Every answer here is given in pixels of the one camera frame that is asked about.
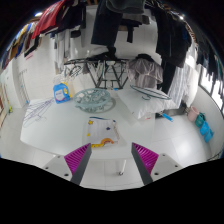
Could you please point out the hanging red garment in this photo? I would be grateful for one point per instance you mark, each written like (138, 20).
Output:
(50, 16)

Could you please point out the dark plastic hangers on rack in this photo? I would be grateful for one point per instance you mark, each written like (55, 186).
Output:
(74, 70)

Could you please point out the teal bucket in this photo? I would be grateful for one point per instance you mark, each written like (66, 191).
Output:
(200, 120)

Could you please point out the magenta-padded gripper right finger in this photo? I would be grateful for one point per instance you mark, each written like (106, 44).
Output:
(145, 160)

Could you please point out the white yellow orange patterned towel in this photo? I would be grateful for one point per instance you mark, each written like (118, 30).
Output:
(100, 131)

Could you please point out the row of colourful hanging clothes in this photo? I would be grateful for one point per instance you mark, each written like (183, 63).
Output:
(20, 43)

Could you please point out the thin round hoop hanger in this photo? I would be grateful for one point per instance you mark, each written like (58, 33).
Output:
(150, 91)

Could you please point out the yellow detergent pack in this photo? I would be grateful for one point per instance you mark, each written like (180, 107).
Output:
(69, 89)

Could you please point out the hanging dark trousers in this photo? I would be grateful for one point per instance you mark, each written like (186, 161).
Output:
(105, 23)

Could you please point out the pink bucket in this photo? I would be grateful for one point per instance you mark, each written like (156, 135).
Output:
(192, 114)

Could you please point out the hanging black clothes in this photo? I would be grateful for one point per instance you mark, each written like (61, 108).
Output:
(171, 40)

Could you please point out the clothes row by window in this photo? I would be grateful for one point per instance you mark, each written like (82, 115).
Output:
(211, 70)

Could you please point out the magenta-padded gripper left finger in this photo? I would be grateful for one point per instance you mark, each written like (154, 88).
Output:
(78, 160)

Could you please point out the blue detergent bottle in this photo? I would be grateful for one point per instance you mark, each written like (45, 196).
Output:
(61, 94)

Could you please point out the black and white clothes pile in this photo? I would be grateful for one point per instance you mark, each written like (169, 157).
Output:
(101, 53)

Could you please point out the blue bucket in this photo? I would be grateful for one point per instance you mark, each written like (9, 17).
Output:
(206, 131)

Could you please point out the hanging white clothes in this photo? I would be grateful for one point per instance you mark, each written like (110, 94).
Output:
(61, 46)

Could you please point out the white pillow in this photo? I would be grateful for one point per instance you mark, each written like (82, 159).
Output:
(146, 105)

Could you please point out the round pale green peg hanger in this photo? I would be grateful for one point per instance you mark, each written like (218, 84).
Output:
(93, 98)

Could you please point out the black folding drying rack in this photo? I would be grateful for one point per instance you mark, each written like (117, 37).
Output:
(100, 73)

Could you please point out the grey garment on rack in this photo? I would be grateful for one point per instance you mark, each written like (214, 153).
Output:
(143, 71)

